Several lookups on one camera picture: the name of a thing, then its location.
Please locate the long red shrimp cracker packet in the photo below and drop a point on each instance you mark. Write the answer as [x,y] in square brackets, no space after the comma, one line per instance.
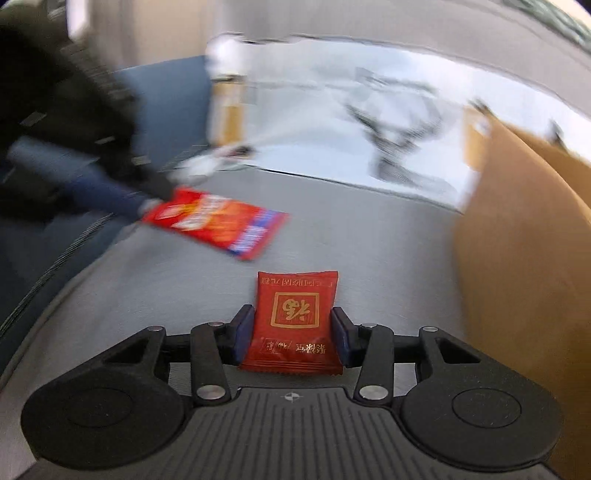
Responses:
[236,227]

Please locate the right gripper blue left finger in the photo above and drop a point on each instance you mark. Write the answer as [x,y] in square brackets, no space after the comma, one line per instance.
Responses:
[213,345]

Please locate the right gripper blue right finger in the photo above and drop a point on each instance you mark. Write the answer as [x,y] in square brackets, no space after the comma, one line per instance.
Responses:
[369,347]

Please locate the small red square snack packet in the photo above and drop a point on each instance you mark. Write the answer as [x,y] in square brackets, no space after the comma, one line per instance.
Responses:
[292,331]

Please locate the grey deer print cover cloth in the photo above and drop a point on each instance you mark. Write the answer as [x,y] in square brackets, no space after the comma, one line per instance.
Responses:
[348,116]

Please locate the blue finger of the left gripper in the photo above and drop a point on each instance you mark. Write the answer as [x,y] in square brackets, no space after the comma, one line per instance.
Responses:
[44,181]

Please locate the brown cardboard box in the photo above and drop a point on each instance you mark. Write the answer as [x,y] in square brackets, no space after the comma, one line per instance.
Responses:
[523,251]

